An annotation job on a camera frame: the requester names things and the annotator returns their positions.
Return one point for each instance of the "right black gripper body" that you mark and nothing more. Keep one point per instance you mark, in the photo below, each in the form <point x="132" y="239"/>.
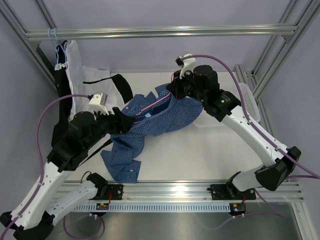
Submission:
<point x="185" y="86"/>

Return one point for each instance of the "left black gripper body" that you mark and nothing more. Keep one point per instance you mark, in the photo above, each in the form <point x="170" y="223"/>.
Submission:
<point x="105" y="125"/>

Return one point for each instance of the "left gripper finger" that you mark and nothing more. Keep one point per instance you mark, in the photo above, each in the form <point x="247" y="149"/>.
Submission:
<point x="122" y="118"/>
<point x="119" y="128"/>

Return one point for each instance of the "blue plaid shirt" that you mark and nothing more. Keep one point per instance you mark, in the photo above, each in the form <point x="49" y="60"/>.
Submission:
<point x="121" y="160"/>

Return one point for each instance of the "pink wire hanger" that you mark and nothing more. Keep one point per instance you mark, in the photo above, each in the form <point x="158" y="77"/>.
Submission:
<point x="144" y="107"/>

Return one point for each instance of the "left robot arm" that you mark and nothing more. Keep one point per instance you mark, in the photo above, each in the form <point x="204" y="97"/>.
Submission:
<point x="36" y="216"/>

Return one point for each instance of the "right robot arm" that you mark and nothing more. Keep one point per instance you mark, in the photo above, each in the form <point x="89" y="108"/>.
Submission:
<point x="277" y="159"/>

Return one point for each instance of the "white and black shirt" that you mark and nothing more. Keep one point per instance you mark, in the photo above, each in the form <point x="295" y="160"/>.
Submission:
<point x="79" y="79"/>

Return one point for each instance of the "white plastic basket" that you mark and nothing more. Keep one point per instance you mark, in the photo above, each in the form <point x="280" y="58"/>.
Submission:
<point x="206" y="121"/>

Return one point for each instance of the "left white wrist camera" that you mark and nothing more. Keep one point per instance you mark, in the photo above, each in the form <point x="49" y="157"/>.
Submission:
<point x="98" y="104"/>

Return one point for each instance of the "right aluminium frame post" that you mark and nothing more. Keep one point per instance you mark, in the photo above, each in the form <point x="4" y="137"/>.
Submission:
<point x="299" y="14"/>

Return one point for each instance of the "aluminium frame post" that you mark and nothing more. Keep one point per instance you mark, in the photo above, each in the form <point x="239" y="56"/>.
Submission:
<point x="32" y="48"/>
<point x="299" y="14"/>

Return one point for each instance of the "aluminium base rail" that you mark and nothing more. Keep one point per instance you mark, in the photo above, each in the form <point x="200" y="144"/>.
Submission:
<point x="196" y="191"/>

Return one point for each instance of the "blue wire hanger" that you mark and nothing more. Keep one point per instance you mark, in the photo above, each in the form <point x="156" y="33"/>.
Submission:
<point x="61" y="62"/>

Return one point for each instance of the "left aluminium frame post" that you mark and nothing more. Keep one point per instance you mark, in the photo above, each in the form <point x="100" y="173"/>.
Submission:
<point x="32" y="48"/>

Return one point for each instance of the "white slotted cable duct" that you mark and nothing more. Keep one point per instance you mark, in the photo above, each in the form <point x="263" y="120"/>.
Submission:
<point x="154" y="207"/>

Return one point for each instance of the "aluminium hanging rail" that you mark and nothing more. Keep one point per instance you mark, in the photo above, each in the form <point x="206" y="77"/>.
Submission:
<point x="162" y="32"/>

